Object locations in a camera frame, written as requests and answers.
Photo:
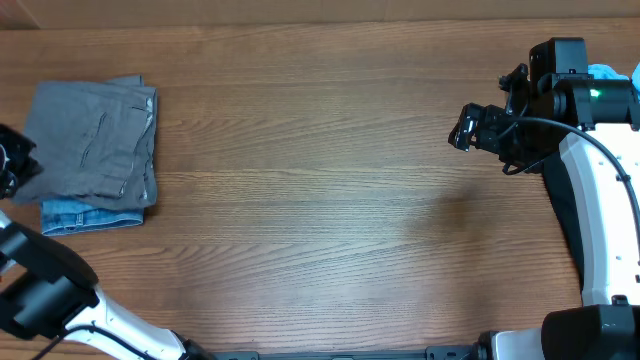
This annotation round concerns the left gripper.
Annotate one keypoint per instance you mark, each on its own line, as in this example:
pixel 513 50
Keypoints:
pixel 25 168

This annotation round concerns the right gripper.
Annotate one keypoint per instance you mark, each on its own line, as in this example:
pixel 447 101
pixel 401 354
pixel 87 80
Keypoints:
pixel 480 126

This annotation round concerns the grey shorts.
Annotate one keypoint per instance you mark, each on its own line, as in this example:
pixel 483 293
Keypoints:
pixel 94 142

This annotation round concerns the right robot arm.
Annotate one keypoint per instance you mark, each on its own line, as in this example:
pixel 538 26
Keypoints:
pixel 577 125

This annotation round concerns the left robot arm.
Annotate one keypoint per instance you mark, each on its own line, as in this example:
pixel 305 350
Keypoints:
pixel 59 297

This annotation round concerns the black garment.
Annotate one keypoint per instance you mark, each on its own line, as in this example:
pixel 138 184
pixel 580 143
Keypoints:
pixel 562 198

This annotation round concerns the folded blue denim jeans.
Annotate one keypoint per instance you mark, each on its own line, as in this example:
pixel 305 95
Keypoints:
pixel 67 217

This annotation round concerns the light blue garment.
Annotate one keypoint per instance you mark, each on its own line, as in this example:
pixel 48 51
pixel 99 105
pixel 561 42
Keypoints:
pixel 606 72

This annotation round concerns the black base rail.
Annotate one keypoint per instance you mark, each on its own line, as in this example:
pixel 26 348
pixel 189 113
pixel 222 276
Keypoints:
pixel 350 354

